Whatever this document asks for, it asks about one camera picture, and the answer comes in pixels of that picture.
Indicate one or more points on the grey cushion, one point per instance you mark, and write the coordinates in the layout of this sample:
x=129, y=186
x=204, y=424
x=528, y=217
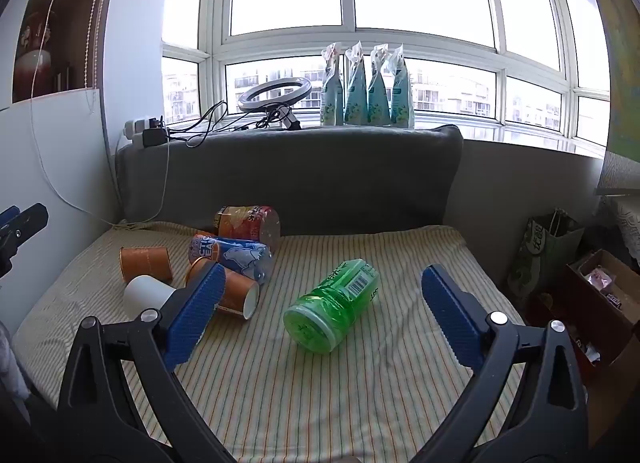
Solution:
x=300, y=178

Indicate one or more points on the blue printed cup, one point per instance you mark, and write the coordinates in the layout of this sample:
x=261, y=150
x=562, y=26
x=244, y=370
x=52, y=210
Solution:
x=240, y=255

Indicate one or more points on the orange red printed cup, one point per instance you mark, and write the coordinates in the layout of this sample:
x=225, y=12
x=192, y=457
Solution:
x=250, y=226

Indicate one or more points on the white paper cup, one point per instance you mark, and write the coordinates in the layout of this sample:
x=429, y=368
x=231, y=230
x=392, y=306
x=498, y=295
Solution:
x=145, y=295

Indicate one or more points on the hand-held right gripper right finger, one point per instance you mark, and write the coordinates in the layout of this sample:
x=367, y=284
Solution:
x=450, y=317

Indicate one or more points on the brown cardboard box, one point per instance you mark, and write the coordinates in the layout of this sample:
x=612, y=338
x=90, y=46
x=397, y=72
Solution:
x=615, y=338

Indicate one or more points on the green white refill pouch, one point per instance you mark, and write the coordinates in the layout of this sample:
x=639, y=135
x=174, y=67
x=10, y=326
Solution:
x=331, y=93
x=402, y=98
x=355, y=93
x=379, y=95

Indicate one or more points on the black power adapter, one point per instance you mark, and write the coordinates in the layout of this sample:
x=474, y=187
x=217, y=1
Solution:
x=155, y=138

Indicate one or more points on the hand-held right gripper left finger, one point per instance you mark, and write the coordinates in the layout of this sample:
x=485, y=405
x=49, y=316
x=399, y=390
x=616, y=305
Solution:
x=196, y=312

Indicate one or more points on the green paper bag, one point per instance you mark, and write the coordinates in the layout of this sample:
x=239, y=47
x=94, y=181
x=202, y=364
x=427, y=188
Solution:
x=542, y=253

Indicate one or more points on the white lace cloth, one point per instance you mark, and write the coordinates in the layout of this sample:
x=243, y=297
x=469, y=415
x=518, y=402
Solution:
x=629, y=228

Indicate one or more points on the green transparent plastic cup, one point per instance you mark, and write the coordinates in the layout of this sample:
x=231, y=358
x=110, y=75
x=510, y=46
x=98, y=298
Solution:
x=327, y=310

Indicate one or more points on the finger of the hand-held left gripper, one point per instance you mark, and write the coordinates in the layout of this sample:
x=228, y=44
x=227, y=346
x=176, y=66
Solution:
x=27, y=225

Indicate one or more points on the orange paper cup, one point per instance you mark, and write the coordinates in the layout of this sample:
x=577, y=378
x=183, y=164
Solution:
x=239, y=294
x=145, y=263

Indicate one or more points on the white power strip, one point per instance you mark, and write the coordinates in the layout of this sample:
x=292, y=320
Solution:
x=137, y=127

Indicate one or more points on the wall poster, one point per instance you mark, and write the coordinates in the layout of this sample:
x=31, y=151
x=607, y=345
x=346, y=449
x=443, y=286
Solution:
x=55, y=43

